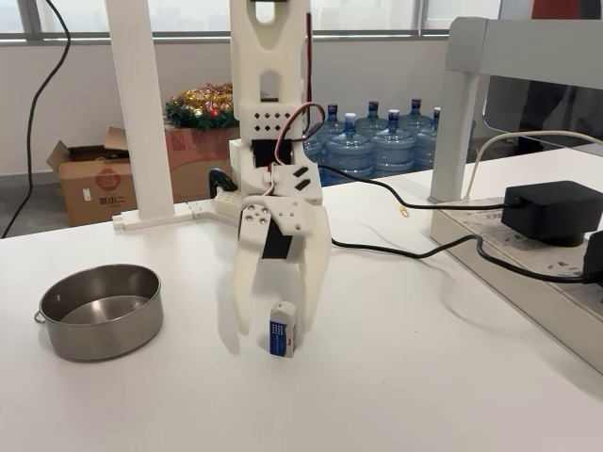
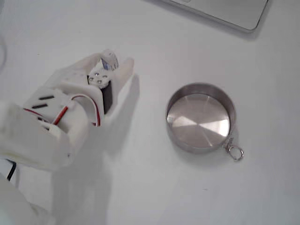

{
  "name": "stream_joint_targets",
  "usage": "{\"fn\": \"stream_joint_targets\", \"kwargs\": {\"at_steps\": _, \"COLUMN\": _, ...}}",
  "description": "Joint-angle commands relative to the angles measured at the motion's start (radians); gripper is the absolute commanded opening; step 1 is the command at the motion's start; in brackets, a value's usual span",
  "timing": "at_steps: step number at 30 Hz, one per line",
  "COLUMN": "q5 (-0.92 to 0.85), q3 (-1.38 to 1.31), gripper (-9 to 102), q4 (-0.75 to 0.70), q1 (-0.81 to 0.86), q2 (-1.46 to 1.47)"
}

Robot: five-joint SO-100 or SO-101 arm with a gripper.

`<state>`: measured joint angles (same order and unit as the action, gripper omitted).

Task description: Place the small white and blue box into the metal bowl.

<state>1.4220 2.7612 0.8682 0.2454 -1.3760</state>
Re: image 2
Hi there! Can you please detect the small white and blue box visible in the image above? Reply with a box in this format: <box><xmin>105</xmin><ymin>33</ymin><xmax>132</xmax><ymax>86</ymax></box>
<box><xmin>101</xmin><ymin>48</ymin><xmax>119</xmax><ymax>71</ymax></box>

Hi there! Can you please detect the round metal bowl with keyring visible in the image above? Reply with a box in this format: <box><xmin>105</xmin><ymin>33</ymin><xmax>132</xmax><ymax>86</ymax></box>
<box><xmin>165</xmin><ymin>82</ymin><xmax>245</xmax><ymax>161</ymax></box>

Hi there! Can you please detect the silver laptop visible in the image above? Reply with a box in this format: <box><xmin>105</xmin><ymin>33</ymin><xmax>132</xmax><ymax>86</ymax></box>
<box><xmin>145</xmin><ymin>0</ymin><xmax>270</xmax><ymax>31</ymax></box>

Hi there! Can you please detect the red white black servo wire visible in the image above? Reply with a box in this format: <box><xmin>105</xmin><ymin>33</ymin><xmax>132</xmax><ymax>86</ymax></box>
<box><xmin>50</xmin><ymin>95</ymin><xmax>104</xmax><ymax>128</ymax></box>

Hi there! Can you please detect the black cable from arm base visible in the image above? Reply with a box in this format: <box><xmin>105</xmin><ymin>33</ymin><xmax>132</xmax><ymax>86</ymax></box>
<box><xmin>6</xmin><ymin>161</ymin><xmax>17</xmax><ymax>181</ymax></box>

